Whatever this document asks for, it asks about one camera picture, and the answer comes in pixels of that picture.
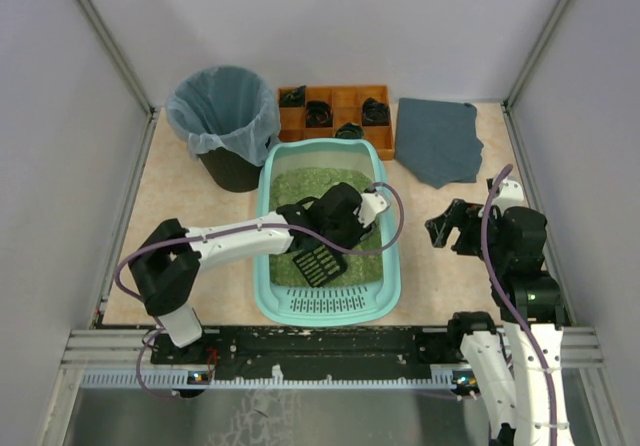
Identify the green cat litter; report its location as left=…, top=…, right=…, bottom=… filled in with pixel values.
left=269, top=167, right=383, bottom=287

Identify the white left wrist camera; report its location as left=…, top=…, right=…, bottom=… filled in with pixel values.
left=355, top=188, right=391, bottom=228

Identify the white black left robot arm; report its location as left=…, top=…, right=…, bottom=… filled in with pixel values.
left=126, top=182, right=388, bottom=348

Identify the orange compartment tray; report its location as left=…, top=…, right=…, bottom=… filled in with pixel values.
left=277, top=84, right=395, bottom=161

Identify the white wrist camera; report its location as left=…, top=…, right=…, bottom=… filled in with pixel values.
left=355, top=188, right=391, bottom=228
left=491, top=176, right=525, bottom=213

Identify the blue-grey folded cloth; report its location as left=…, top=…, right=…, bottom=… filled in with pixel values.
left=395, top=98, right=484, bottom=189

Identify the black litter scoop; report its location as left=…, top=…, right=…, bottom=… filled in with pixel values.
left=293, top=245, right=348, bottom=288

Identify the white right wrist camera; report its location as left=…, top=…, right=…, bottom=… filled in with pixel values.
left=491, top=176, right=525, bottom=213

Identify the black trash bin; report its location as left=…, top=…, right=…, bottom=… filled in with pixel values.
left=197, top=144, right=262, bottom=193

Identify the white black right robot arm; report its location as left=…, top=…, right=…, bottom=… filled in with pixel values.
left=425, top=199, right=574, bottom=445

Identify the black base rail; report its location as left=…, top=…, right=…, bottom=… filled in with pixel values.
left=151, top=326, right=464, bottom=381

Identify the blue plastic bin liner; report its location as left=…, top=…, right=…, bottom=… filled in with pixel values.
left=165, top=66, right=281, bottom=166

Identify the teal plastic litter box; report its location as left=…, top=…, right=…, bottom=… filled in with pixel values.
left=253, top=139, right=403, bottom=327

